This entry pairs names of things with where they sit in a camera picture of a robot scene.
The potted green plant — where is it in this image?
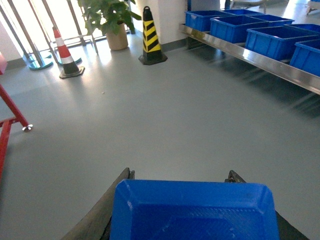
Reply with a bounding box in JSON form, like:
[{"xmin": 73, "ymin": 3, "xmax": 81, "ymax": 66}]
[{"xmin": 77, "ymin": 0, "xmax": 142, "ymax": 51}]

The blue bin on shelf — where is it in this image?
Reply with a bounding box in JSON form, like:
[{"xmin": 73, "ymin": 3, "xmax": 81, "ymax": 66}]
[
  {"xmin": 209, "ymin": 14, "xmax": 295, "ymax": 44},
  {"xmin": 184, "ymin": 8, "xmax": 263, "ymax": 32}
]

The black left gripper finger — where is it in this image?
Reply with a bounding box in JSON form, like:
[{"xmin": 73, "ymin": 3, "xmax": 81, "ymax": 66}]
[{"xmin": 62, "ymin": 167, "xmax": 135, "ymax": 240}]

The stainless steel shelf rack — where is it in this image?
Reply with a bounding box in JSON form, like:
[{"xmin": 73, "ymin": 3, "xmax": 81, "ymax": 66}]
[{"xmin": 178, "ymin": 23, "xmax": 320, "ymax": 95}]

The red white traffic cone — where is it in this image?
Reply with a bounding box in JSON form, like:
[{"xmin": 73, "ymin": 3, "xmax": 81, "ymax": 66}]
[{"xmin": 52, "ymin": 26, "xmax": 85, "ymax": 79}]

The blue plastic part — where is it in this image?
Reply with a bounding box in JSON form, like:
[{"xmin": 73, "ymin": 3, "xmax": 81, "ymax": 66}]
[{"xmin": 110, "ymin": 180, "xmax": 280, "ymax": 240}]

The red table frame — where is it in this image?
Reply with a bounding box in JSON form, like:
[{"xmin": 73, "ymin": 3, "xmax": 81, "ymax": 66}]
[{"xmin": 0, "ymin": 51, "xmax": 34, "ymax": 183}]

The metal barrier stand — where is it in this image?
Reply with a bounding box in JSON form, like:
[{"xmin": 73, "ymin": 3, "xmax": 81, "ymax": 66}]
[{"xmin": 0, "ymin": 0, "xmax": 137, "ymax": 71}]

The yellow black traffic cone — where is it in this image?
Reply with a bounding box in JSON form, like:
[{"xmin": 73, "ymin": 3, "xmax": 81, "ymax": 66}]
[{"xmin": 138, "ymin": 6, "xmax": 168, "ymax": 66}]

